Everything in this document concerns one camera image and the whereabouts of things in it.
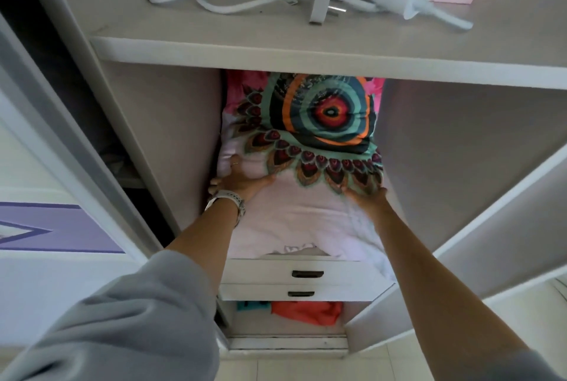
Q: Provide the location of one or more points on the person's left hand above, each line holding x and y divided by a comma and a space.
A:
238, 182

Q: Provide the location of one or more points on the person's right hand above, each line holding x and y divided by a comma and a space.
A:
371, 203

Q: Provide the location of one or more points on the person's left thumb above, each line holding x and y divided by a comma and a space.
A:
265, 181

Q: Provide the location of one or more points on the person's right thumb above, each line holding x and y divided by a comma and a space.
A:
349, 193

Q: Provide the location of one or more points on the peacock pattern cloth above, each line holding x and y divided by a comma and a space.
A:
310, 146

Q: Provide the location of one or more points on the person's right forearm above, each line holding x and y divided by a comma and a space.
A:
438, 287

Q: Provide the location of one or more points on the person's left forearm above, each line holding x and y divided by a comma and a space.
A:
208, 243

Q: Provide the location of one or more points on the white wrist watch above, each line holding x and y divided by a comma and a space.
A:
230, 199

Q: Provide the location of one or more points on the white folded garment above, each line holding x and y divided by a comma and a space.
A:
296, 250

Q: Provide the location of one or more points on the white drawer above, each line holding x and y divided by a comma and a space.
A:
257, 293
261, 271

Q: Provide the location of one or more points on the white wardrobe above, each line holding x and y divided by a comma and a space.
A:
168, 128

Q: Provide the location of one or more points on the teal cloth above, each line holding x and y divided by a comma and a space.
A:
252, 305

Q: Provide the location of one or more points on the orange cloth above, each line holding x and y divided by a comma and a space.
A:
310, 312

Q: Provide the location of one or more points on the white wardrobe shelf board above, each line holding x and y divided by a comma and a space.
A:
274, 46

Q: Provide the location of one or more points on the pale hanging clothes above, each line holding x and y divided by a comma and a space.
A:
122, 170

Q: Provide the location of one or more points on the white hinged wardrobe door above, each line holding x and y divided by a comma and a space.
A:
487, 234

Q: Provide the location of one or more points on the white power plug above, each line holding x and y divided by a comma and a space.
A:
320, 6

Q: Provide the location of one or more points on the white panel with purple pattern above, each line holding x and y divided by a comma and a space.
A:
66, 225

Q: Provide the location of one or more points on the grey framed sliding door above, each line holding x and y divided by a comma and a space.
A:
62, 137

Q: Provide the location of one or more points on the grey sweater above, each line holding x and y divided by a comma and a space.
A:
110, 327

